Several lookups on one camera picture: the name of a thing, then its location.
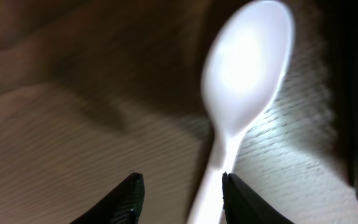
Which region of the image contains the white thick-handled spoon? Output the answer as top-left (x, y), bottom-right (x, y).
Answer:
top-left (186, 1), bottom-right (295, 224)

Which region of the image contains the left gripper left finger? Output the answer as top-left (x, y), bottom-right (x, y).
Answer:
top-left (70, 172), bottom-right (145, 224)

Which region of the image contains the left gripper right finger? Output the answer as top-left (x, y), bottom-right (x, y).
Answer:
top-left (222, 172), bottom-right (293, 224)

